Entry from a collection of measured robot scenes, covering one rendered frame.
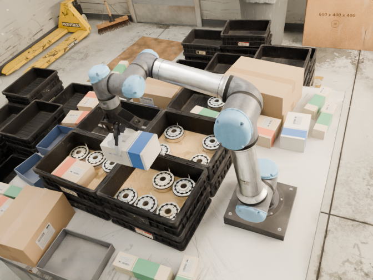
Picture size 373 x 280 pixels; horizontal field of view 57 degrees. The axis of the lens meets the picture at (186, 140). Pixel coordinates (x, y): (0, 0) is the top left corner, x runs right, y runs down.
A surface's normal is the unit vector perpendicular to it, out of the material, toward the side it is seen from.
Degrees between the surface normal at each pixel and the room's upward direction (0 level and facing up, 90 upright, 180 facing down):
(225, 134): 84
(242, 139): 84
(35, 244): 90
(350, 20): 76
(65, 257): 0
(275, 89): 0
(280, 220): 4
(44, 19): 90
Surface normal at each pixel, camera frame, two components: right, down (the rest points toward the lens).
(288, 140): -0.38, 0.68
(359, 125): -0.15, -0.72
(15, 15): 0.90, 0.18
